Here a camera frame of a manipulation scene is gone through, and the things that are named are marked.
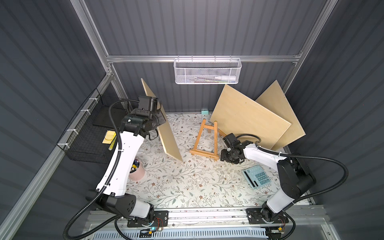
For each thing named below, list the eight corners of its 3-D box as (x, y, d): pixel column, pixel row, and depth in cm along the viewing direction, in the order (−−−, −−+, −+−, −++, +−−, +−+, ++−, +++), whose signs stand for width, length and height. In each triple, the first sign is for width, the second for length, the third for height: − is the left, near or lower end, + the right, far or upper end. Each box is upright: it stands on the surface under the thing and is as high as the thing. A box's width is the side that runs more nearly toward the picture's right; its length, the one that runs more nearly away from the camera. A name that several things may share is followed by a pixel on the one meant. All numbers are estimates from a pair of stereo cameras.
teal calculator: (251, 190, 84) (252, 188, 82) (241, 172, 91) (242, 170, 88) (269, 183, 87) (271, 180, 84) (258, 166, 94) (260, 163, 91)
